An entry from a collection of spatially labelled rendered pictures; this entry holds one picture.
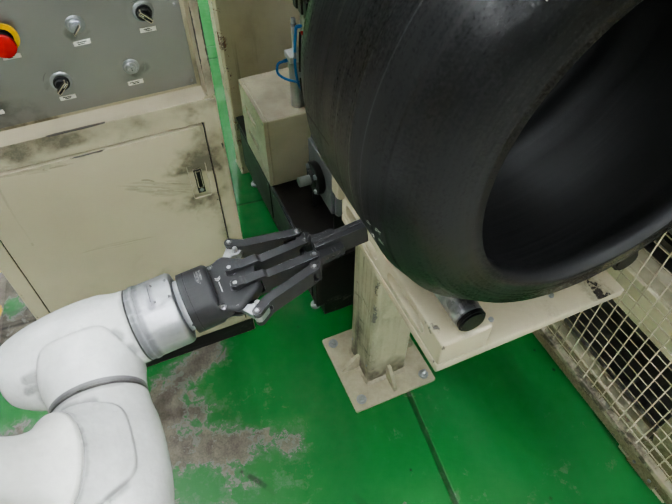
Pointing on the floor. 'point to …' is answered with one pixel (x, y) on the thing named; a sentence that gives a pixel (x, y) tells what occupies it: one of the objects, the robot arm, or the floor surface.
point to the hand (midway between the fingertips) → (340, 240)
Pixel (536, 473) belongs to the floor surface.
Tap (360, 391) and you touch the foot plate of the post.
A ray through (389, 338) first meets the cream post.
